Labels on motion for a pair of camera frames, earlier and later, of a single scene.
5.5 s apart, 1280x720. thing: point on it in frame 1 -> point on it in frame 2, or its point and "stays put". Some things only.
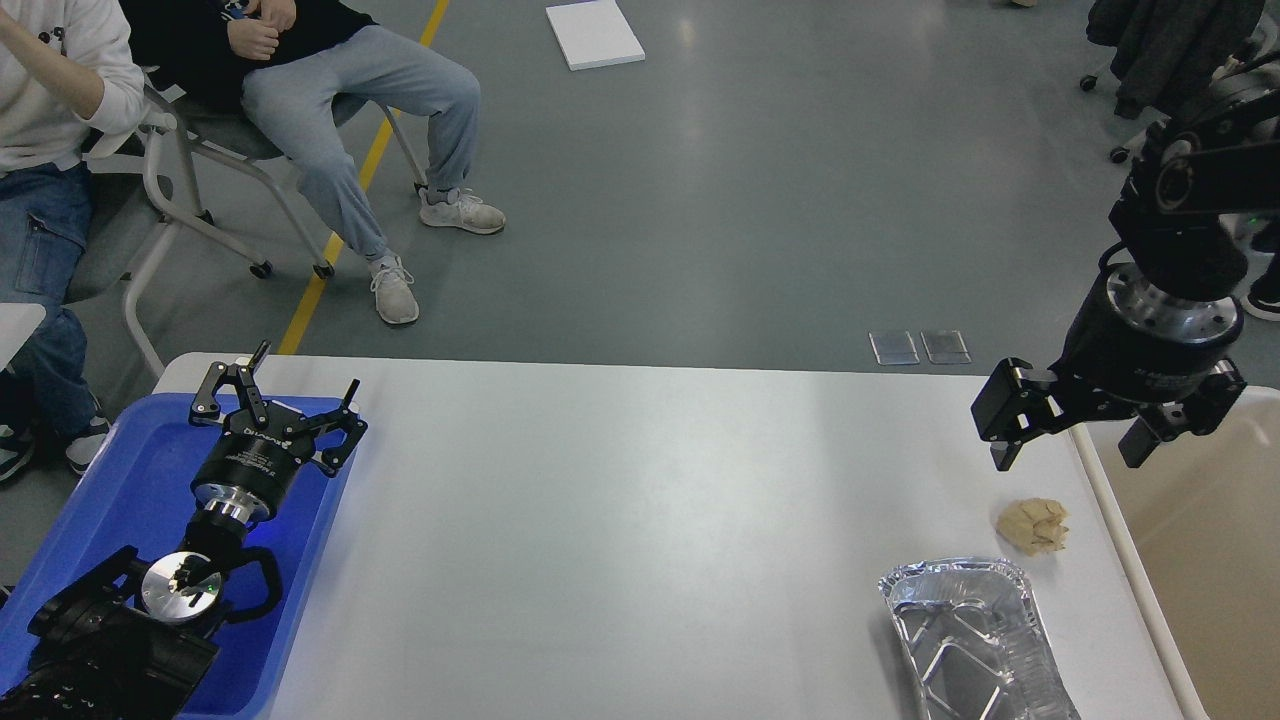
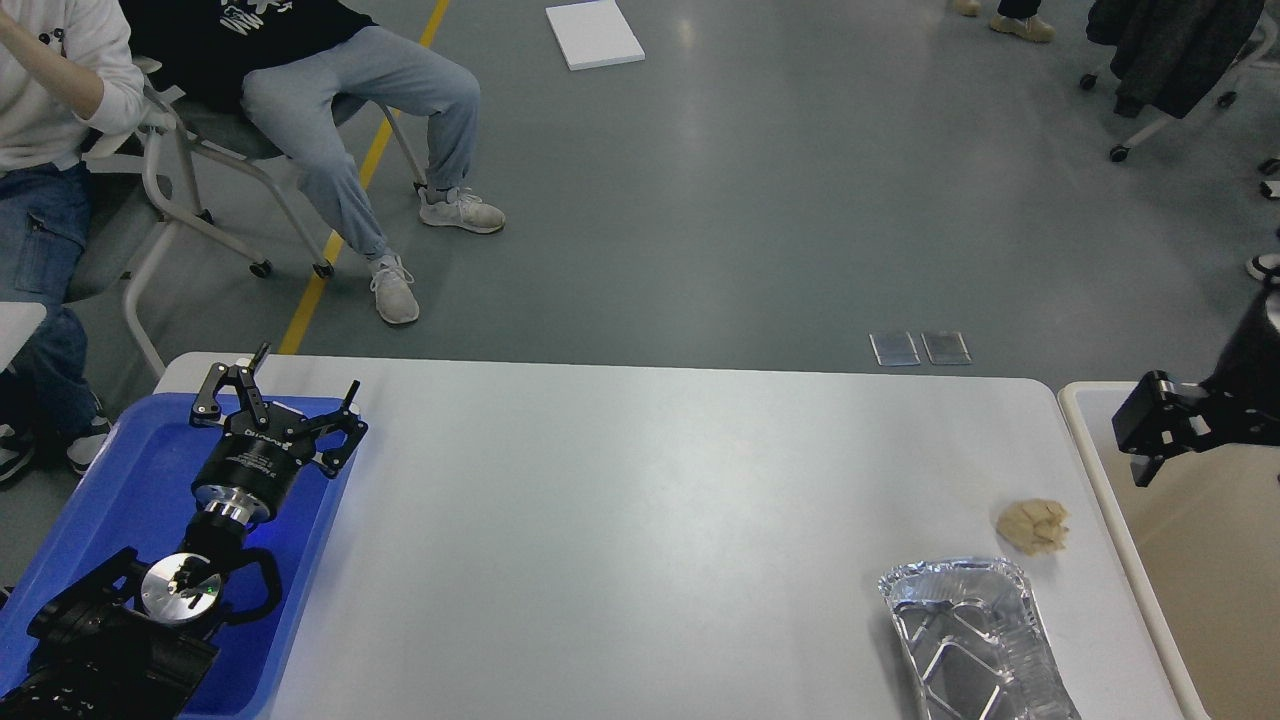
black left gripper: x=248 y=468 stays put
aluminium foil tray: x=976 y=641 stays put
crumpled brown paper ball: x=1034 y=524 stays put
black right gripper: x=1129 y=347 -> x=1242 y=398
